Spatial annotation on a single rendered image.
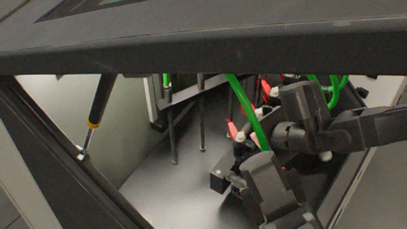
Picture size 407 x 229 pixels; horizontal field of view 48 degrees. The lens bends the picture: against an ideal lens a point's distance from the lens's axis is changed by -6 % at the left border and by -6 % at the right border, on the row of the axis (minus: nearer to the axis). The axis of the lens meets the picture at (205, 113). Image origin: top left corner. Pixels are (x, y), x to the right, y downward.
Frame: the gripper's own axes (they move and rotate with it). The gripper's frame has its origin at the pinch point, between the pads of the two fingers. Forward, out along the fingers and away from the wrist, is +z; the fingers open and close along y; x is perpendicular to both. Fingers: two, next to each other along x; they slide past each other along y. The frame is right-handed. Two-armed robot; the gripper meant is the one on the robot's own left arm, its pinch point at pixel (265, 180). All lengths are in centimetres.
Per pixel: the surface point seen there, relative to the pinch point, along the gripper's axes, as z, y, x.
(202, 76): 29.0, 4.4, -19.4
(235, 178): 9.0, 5.2, 0.5
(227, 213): 34.8, 10.8, 17.6
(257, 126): -8.2, -1.3, -12.2
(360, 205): 120, -44, 72
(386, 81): 48, -46, 2
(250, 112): -8.0, -1.0, -14.8
